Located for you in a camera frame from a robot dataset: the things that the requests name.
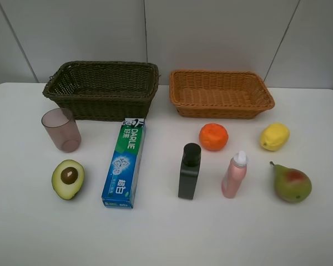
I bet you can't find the black rectangular bottle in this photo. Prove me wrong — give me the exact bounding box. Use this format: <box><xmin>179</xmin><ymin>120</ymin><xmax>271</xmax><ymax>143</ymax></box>
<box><xmin>178</xmin><ymin>143</ymin><xmax>201</xmax><ymax>200</ymax></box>

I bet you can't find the orange tangerine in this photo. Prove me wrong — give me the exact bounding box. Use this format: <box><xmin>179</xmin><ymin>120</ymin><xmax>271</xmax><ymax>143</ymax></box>
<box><xmin>199</xmin><ymin>123</ymin><xmax>229</xmax><ymax>151</ymax></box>

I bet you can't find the pink bottle white cap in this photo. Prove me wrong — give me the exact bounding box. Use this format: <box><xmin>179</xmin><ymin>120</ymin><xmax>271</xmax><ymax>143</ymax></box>
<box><xmin>221</xmin><ymin>151</ymin><xmax>248</xmax><ymax>198</ymax></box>

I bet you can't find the yellow lemon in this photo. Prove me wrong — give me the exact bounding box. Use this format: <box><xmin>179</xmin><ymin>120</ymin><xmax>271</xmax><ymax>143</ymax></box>
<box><xmin>260</xmin><ymin>123</ymin><xmax>290</xmax><ymax>151</ymax></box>

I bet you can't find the green red pear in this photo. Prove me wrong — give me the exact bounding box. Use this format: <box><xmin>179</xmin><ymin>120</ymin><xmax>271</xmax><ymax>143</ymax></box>
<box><xmin>270</xmin><ymin>161</ymin><xmax>312</xmax><ymax>204</ymax></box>

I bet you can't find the orange wicker basket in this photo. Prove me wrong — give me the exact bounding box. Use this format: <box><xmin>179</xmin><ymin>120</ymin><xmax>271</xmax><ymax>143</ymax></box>
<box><xmin>169</xmin><ymin>70</ymin><xmax>275</xmax><ymax>119</ymax></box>

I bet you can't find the green blue toothpaste box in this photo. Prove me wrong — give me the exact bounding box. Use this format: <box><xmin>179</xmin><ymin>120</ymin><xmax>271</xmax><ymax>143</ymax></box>
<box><xmin>102</xmin><ymin>118</ymin><xmax>145</xmax><ymax>209</ymax></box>

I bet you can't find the dark brown wicker basket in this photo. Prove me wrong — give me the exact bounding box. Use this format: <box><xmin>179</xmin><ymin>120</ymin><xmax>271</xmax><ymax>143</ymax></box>
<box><xmin>43</xmin><ymin>61</ymin><xmax>159</xmax><ymax>121</ymax></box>

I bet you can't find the translucent pink plastic cup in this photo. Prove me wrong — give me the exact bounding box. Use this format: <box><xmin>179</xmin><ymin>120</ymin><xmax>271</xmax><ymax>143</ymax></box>
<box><xmin>41</xmin><ymin>108</ymin><xmax>82</xmax><ymax>152</ymax></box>

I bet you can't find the halved avocado with pit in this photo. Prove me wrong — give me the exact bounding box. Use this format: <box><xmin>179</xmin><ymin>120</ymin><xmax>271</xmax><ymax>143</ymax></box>
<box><xmin>52</xmin><ymin>160</ymin><xmax>85</xmax><ymax>200</ymax></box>

